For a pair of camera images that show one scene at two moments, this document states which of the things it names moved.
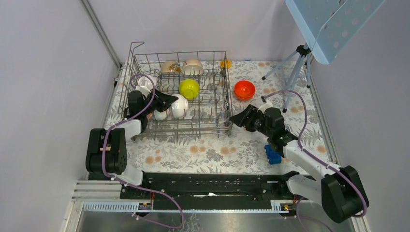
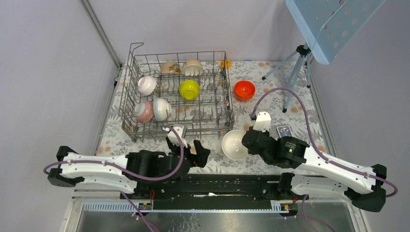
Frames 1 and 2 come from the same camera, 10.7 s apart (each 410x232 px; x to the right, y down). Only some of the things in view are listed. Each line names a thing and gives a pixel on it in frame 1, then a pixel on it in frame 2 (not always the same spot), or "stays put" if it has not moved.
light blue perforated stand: (328, 26) stays put
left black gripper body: (146, 102) -> (185, 153)
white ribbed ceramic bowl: (180, 108) -> (232, 146)
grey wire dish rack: (199, 79) stays put
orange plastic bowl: (244, 89) stays put
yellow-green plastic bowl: (190, 88) stays put
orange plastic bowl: (241, 98) stays put
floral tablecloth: (183, 108) stays put
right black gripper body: (262, 128) -> (266, 158)
